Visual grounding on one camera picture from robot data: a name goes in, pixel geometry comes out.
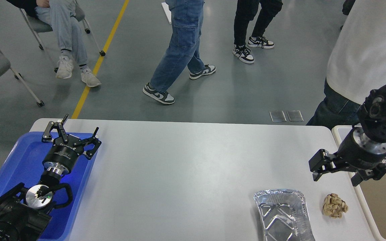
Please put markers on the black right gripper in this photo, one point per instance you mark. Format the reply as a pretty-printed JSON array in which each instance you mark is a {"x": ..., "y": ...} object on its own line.
[{"x": 356, "y": 153}]

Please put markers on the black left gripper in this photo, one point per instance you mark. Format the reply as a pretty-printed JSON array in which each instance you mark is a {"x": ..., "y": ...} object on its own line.
[{"x": 63, "y": 155}]

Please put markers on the aluminium foil tray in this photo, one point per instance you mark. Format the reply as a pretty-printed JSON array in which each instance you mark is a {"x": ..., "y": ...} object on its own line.
[{"x": 284, "y": 215}]

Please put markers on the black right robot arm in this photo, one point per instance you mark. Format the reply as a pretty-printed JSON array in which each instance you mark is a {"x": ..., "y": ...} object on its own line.
[{"x": 372, "y": 115}]

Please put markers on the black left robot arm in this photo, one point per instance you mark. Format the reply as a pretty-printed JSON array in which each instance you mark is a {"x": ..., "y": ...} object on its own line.
[{"x": 42, "y": 183}]

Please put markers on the crumpled brown paper ball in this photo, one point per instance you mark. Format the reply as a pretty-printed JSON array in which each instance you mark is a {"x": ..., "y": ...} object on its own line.
[{"x": 334, "y": 206}]

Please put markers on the right metal floor plate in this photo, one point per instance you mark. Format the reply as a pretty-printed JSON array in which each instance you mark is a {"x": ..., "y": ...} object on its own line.
[{"x": 295, "y": 116}]

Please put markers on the metal floor plate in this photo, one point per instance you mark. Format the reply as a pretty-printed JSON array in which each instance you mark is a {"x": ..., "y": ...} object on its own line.
[
  {"x": 277, "y": 116},
  {"x": 295, "y": 116}
]

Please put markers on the left metal floor plate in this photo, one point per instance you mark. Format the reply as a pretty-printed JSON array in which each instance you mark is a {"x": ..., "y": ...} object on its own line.
[{"x": 277, "y": 116}]

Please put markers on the seated person light jeans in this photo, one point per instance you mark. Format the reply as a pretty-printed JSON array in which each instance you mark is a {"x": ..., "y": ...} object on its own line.
[{"x": 60, "y": 15}]

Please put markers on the white board on floor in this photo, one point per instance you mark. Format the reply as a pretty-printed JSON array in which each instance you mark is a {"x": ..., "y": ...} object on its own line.
[{"x": 167, "y": 12}]

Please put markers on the person in blue jeans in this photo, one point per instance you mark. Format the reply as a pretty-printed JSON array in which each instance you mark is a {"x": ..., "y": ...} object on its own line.
[{"x": 182, "y": 52}]

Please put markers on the person in black trousers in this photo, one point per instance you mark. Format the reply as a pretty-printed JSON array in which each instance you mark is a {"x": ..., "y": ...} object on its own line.
[{"x": 251, "y": 20}]

